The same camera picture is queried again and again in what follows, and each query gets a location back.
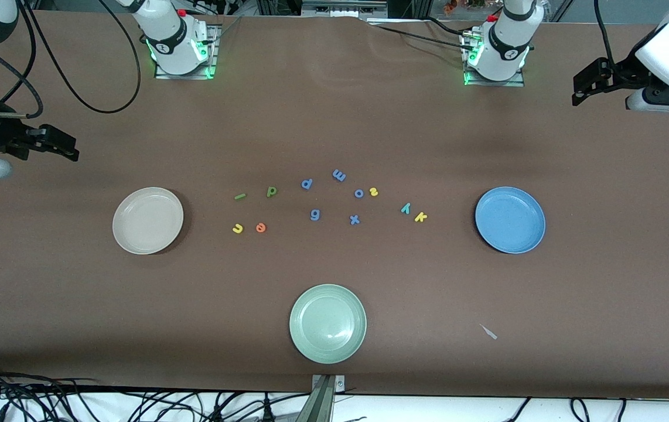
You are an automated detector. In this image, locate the beige round plate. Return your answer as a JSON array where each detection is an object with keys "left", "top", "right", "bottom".
[{"left": 112, "top": 187, "right": 185, "bottom": 255}]

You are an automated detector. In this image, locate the blue round plate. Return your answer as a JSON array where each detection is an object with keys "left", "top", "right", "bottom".
[{"left": 475, "top": 186, "right": 546, "bottom": 254}]

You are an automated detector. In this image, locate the orange background object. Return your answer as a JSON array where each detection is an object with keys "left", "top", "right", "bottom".
[{"left": 442, "top": 0, "right": 490, "bottom": 13}]

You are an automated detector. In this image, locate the brown table cover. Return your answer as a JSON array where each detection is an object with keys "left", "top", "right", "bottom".
[{"left": 0, "top": 9, "right": 669, "bottom": 400}]

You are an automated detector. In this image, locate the pale green round plate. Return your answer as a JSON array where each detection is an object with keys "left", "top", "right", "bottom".
[{"left": 289, "top": 284, "right": 367, "bottom": 365}]

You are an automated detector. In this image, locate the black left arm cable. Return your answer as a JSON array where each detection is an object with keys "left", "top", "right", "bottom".
[{"left": 593, "top": 0, "right": 626, "bottom": 78}]

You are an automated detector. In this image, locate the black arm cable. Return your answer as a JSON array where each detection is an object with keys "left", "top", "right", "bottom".
[
  {"left": 593, "top": 0, "right": 626, "bottom": 78},
  {"left": 0, "top": 0, "right": 142, "bottom": 119}
]

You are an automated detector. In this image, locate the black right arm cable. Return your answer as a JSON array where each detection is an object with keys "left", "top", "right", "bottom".
[{"left": 0, "top": 0, "right": 142, "bottom": 119}]

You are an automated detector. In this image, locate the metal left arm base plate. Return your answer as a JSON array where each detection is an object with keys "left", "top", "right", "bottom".
[{"left": 462, "top": 30, "right": 526, "bottom": 88}]

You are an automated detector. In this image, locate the black base power cable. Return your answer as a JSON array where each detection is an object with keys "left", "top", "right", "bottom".
[{"left": 367, "top": 21, "right": 473, "bottom": 53}]

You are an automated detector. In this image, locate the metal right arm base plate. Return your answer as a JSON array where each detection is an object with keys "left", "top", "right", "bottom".
[{"left": 154, "top": 25, "right": 219, "bottom": 80}]

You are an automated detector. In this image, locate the thick black floor cable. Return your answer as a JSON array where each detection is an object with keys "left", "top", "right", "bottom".
[{"left": 0, "top": 380, "right": 102, "bottom": 393}]

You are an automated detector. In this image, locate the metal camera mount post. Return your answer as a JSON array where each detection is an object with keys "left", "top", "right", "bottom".
[{"left": 296, "top": 374, "right": 347, "bottom": 422}]

